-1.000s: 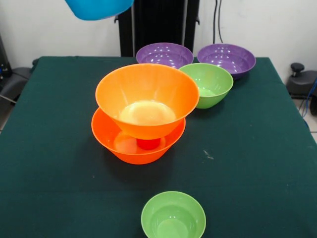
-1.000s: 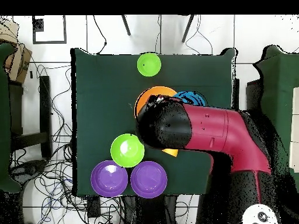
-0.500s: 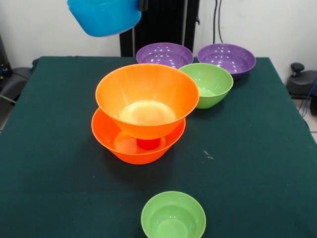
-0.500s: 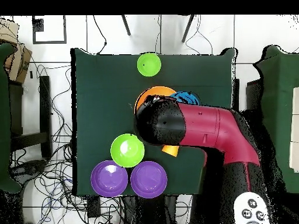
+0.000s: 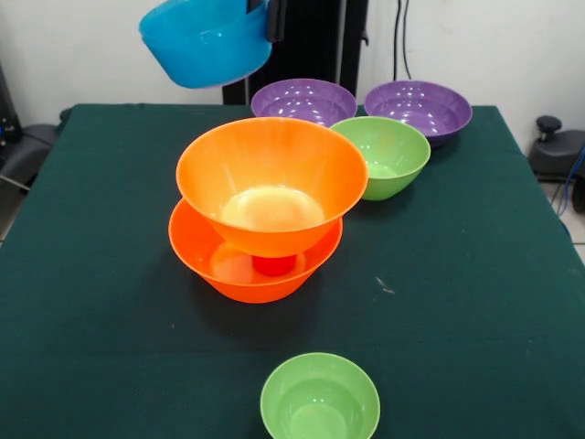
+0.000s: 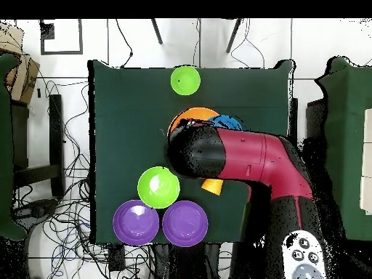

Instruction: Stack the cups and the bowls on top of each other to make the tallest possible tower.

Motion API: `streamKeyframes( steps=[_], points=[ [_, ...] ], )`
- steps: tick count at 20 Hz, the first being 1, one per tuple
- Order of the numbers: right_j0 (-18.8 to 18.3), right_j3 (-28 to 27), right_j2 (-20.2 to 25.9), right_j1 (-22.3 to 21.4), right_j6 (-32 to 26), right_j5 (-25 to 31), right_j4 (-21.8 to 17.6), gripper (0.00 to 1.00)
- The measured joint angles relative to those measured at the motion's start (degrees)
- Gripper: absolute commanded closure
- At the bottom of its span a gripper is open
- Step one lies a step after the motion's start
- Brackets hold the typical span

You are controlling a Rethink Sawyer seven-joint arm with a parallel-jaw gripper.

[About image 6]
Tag cardboard box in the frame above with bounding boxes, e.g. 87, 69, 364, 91
0, 23, 41, 105

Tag small green plastic bowl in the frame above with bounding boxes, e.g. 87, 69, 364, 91
170, 65, 202, 97

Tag orange plastic cup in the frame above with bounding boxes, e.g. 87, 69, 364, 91
201, 178, 225, 196

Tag medium green plastic bowl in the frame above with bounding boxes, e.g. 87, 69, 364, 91
137, 166, 181, 209

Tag black tripod leg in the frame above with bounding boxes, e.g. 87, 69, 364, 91
225, 18, 243, 54
150, 18, 163, 45

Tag large orange plastic bowl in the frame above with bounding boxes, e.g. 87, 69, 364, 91
167, 107, 221, 135

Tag thin grey floor cable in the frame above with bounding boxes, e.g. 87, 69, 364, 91
230, 18, 266, 69

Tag tangle of black cables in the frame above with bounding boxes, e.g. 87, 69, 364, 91
14, 81, 153, 279

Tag black floor frame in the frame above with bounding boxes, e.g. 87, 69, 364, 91
39, 19, 84, 55

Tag black floor cable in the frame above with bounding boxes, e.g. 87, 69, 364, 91
116, 19, 134, 68

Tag green cloth side table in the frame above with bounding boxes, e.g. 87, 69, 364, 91
315, 56, 372, 242
0, 52, 28, 242

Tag white boxes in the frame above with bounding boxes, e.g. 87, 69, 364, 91
359, 108, 372, 216

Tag dark green tablecloth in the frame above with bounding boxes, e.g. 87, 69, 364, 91
87, 59, 296, 244

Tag purple plastic bowl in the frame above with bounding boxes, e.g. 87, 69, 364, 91
112, 199, 161, 247
161, 200, 209, 248

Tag black bench frame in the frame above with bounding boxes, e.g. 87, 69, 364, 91
11, 94, 65, 198

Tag black power strip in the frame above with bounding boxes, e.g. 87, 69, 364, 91
108, 243, 126, 272

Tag small blue plastic bowl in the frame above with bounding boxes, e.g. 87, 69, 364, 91
208, 114, 244, 131

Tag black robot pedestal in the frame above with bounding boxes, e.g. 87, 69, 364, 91
152, 243, 222, 279

